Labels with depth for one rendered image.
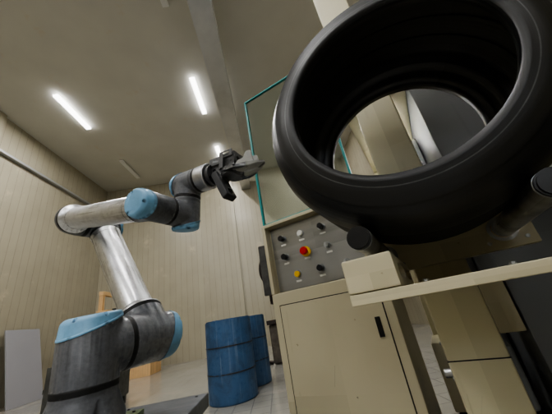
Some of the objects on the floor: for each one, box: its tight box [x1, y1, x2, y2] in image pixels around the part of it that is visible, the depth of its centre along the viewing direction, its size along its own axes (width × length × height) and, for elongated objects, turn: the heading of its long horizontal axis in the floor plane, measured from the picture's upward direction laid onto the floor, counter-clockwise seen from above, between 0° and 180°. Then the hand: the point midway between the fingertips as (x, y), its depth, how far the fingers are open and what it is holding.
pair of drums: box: [205, 314, 272, 407], centre depth 352 cm, size 75×122×90 cm, turn 158°
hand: (260, 164), depth 78 cm, fingers closed
